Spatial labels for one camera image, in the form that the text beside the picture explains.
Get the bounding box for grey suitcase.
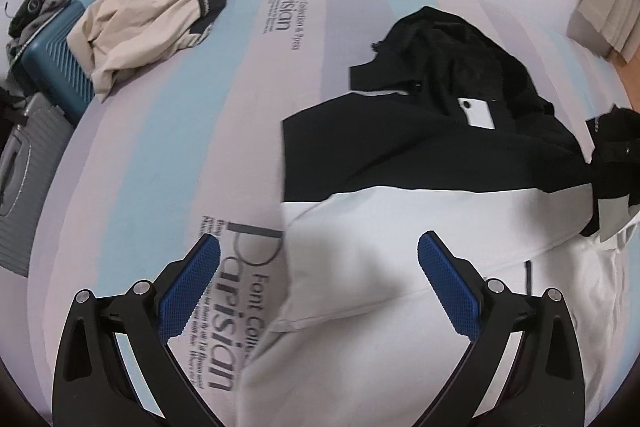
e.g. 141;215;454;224
0;93;76;278

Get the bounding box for striped printed bed sheet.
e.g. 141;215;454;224
25;0;640;427

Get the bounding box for beige and black jacket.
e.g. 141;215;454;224
66;0;230;104

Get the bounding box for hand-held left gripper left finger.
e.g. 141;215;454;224
52;234;222;427

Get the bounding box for black and white jacket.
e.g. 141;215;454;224
235;6;640;427

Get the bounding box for beige curtain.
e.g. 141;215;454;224
567;0;640;65

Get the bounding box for dark cloth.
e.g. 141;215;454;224
7;0;55;40

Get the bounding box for blue suitcase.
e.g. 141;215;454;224
10;0;113;128

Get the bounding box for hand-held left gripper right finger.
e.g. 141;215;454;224
417;231;586;427

